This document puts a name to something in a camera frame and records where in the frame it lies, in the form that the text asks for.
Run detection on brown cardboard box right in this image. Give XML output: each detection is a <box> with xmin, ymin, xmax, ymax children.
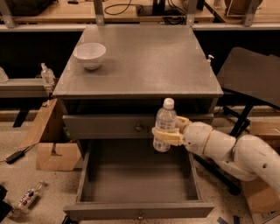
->
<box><xmin>241</xmin><ymin>122</ymin><xmax>280</xmax><ymax>214</ymax></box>

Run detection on small white pump bottle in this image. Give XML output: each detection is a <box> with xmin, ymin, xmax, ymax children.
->
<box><xmin>206</xmin><ymin>54</ymin><xmax>214</xmax><ymax>66</ymax></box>

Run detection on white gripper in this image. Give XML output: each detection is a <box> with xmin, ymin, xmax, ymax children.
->
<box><xmin>151</xmin><ymin>116</ymin><xmax>213</xmax><ymax>155</ymax></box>

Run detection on clear bottle on floor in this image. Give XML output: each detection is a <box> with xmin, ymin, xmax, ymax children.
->
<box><xmin>12</xmin><ymin>180</ymin><xmax>47</xmax><ymax>216</ymax></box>

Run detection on grey drawer cabinet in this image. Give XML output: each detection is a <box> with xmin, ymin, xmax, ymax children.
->
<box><xmin>53</xmin><ymin>24</ymin><xmax>223</xmax><ymax>152</ymax></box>

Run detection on brown cardboard box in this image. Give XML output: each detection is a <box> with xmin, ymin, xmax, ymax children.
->
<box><xmin>241</xmin><ymin>122</ymin><xmax>280</xmax><ymax>214</ymax></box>
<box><xmin>20</xmin><ymin>99</ymin><xmax>83</xmax><ymax>172</ymax></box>

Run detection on closed middle grey drawer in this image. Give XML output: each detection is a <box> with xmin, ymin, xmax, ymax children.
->
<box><xmin>62</xmin><ymin>113</ymin><xmax>215</xmax><ymax>140</ymax></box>

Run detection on clear plastic water bottle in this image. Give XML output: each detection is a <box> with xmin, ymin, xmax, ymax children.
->
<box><xmin>153</xmin><ymin>98</ymin><xmax>177</xmax><ymax>152</ymax></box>

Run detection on grey side shelf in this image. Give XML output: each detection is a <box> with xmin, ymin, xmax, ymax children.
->
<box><xmin>0</xmin><ymin>78</ymin><xmax>48</xmax><ymax>98</ymax></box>

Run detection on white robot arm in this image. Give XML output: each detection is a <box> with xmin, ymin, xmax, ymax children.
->
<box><xmin>151</xmin><ymin>116</ymin><xmax>280</xmax><ymax>193</ymax></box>

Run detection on white ceramic bowl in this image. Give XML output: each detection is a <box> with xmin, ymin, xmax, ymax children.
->
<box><xmin>73</xmin><ymin>43</ymin><xmax>106</xmax><ymax>70</ymax></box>

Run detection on open bottom grey drawer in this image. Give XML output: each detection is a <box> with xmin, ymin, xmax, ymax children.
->
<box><xmin>64</xmin><ymin>139</ymin><xmax>214</xmax><ymax>221</ymax></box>

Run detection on brown cardboard box left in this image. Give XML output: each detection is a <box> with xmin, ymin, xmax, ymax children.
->
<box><xmin>20</xmin><ymin>99</ymin><xmax>83</xmax><ymax>172</ymax></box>

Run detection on clear bottle on shelf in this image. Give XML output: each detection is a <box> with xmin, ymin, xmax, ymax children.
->
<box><xmin>41</xmin><ymin>63</ymin><xmax>55</xmax><ymax>86</ymax></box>

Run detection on black cable on desk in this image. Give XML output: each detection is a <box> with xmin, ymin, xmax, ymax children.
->
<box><xmin>103</xmin><ymin>0</ymin><xmax>144</xmax><ymax>17</ymax></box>

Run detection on black power adapter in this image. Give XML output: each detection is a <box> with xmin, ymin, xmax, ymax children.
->
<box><xmin>5</xmin><ymin>145</ymin><xmax>33</xmax><ymax>165</ymax></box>

